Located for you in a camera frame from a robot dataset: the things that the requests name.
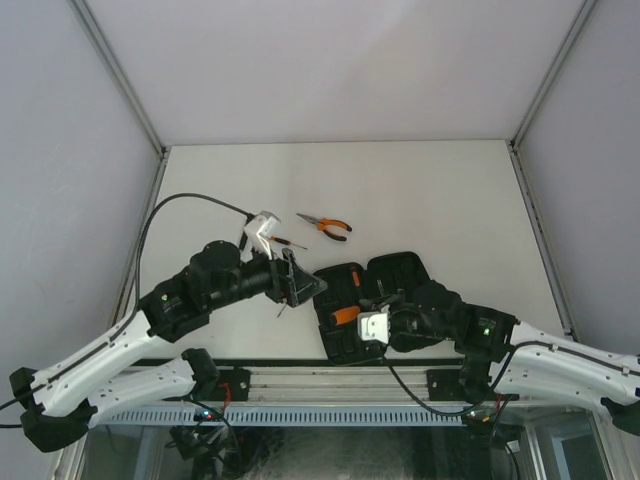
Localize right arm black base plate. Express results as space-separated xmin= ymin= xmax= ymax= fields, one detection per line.
xmin=426 ymin=368 xmax=477 ymax=403

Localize aluminium front rail frame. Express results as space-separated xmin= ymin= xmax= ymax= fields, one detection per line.
xmin=114 ymin=363 xmax=551 ymax=404

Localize small screwdriver orange black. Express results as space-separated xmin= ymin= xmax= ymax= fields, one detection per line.
xmin=269 ymin=236 xmax=308 ymax=250

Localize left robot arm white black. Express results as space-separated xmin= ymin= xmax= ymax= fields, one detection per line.
xmin=10 ymin=240 xmax=327 ymax=453

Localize right camera black cable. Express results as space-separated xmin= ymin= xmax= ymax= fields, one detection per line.
xmin=384 ymin=344 xmax=521 ymax=416

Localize black plastic tool case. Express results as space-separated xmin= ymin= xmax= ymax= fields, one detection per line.
xmin=313 ymin=251 xmax=441 ymax=366

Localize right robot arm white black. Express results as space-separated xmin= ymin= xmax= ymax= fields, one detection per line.
xmin=356 ymin=281 xmax=639 ymax=435

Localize claw hammer orange black handle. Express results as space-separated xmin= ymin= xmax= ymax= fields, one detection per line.
xmin=329 ymin=306 xmax=361 ymax=327

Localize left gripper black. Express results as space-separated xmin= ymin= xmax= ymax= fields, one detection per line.
xmin=206 ymin=237 xmax=326 ymax=312

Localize grey slotted cable duct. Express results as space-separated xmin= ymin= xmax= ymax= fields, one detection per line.
xmin=106 ymin=404 xmax=462 ymax=427

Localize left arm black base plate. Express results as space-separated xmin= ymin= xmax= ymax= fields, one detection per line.
xmin=196 ymin=367 xmax=251 ymax=402

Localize long nose pliers orange handles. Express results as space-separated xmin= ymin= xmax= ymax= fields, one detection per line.
xmin=297 ymin=213 xmax=353 ymax=242

